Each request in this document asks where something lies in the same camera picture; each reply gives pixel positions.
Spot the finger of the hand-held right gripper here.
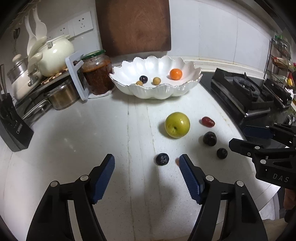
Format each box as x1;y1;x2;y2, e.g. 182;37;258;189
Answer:
243;123;296;147
228;138;296;163

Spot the cream ceramic kettle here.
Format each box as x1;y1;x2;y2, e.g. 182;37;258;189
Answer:
35;35;75;77

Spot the dark purple plum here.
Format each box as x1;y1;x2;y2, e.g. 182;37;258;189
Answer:
203;132;217;146

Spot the orange tangerine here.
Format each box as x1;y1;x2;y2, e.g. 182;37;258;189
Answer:
169;68;183;80

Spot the blueberry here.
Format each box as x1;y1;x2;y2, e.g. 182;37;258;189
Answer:
155;153;169;166

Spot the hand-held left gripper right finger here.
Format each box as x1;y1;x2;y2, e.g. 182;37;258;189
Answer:
179;154;269;241

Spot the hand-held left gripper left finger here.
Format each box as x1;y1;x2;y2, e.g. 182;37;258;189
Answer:
25;153;115;241

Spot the white rice spatula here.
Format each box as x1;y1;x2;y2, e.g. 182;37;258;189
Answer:
24;16;37;56
32;8;48;40

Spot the dark red date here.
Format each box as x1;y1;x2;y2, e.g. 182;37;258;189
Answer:
201;116;215;127

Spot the black wire spice rack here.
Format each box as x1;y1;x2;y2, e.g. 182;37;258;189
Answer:
264;35;296;88

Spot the glass jar of red sauce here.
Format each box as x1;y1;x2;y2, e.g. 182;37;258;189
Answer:
80;49;115;95

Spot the white plastic stand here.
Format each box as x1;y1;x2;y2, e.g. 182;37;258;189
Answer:
65;50;89;101

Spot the white pot with steel lid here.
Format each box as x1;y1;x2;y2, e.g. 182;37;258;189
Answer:
7;54;43;100

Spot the white scalloped bowl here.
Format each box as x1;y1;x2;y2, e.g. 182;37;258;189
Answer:
109;55;202;100

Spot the white wall socket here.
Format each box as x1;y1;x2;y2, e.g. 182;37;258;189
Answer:
46;24;70;40
68;11;93;36

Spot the person's right hand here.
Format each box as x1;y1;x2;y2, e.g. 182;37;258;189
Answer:
283;188;296;223

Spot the stainless steel pot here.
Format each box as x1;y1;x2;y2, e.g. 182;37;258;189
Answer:
45;79;80;110

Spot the green apple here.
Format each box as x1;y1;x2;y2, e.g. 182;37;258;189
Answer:
164;112;191;139

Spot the brown wooden cutting board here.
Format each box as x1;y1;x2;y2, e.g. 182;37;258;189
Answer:
95;0;172;57

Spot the black gas stove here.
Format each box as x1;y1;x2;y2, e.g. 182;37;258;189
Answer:
200;67;296;130

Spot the steel handled knife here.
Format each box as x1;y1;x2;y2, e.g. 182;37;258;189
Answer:
0;64;6;98

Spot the black knife block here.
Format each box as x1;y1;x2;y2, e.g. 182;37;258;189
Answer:
0;93;35;152

